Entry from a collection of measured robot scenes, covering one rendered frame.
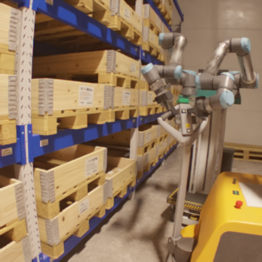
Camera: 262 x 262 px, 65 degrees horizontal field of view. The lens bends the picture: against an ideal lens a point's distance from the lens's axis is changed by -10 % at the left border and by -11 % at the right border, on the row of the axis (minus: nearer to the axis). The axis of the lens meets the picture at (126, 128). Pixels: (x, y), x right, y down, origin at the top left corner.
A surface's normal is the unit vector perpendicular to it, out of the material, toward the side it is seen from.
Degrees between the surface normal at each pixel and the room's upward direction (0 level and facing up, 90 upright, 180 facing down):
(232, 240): 90
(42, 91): 90
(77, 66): 90
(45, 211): 90
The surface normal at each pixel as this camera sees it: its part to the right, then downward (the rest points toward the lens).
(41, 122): -0.37, 0.11
